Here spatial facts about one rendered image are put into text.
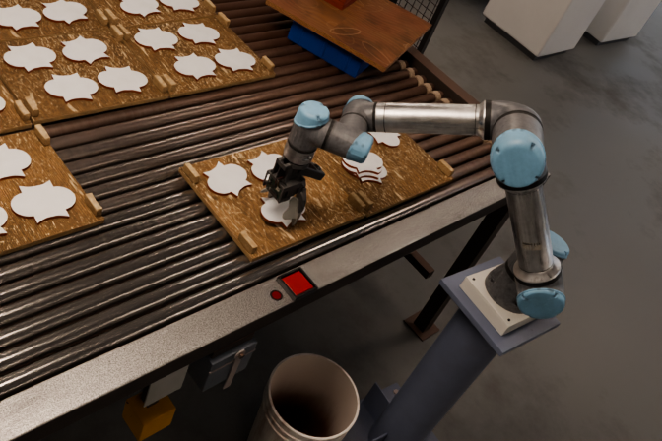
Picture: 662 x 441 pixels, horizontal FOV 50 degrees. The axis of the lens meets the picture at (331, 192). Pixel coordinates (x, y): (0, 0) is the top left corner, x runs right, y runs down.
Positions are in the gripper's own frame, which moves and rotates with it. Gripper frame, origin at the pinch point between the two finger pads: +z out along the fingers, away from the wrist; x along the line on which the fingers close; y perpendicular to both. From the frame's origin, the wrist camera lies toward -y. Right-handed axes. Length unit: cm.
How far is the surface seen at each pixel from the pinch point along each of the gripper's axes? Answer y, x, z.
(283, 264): 8.7, 13.2, 3.9
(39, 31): 25, -91, 1
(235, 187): 6.6, -12.7, 1.2
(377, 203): -31.3, 7.5, 3.3
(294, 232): 0.6, 6.7, 2.3
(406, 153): -58, -6, 4
